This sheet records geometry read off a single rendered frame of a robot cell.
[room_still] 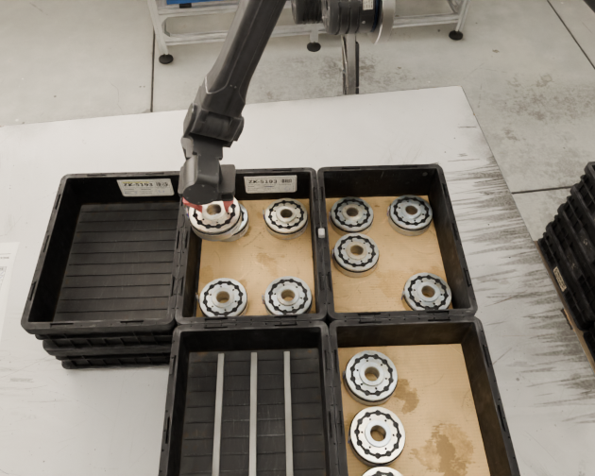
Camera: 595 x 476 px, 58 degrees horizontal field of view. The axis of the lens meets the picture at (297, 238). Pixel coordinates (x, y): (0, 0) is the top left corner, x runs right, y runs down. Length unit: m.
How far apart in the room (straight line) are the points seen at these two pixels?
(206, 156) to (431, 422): 0.66
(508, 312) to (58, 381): 1.07
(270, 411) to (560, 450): 0.62
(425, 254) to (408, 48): 2.12
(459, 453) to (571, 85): 2.49
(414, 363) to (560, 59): 2.55
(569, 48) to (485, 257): 2.23
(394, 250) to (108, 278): 0.66
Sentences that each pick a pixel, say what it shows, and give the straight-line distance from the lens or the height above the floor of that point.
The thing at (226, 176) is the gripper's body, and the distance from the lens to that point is 1.00.
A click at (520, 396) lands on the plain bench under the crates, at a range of 1.34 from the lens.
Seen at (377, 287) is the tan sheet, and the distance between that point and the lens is 1.21.
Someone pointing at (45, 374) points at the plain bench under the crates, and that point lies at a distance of 1.38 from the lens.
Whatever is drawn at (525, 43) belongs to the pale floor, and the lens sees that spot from 3.49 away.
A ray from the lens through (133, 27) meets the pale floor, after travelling 3.50.
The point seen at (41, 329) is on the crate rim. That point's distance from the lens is 1.16.
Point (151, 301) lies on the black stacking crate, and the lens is 1.23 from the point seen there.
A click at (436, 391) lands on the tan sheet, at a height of 0.83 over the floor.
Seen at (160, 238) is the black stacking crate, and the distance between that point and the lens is 1.32.
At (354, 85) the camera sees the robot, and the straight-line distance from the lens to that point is 1.97.
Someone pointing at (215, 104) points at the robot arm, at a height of 1.34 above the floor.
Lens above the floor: 1.88
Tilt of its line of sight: 55 degrees down
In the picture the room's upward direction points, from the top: straight up
